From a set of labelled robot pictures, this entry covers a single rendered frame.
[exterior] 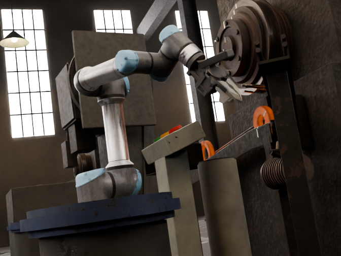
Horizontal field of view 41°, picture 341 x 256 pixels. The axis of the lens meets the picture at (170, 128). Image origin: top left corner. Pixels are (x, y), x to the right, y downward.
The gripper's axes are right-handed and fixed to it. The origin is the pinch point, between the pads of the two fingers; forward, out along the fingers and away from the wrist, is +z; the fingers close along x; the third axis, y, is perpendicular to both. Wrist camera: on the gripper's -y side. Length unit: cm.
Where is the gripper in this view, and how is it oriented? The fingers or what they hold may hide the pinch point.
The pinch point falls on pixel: (239, 96)
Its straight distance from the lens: 147.1
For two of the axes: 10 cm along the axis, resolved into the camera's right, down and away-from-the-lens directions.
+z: 6.3, 7.0, -3.3
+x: -6.4, 2.4, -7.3
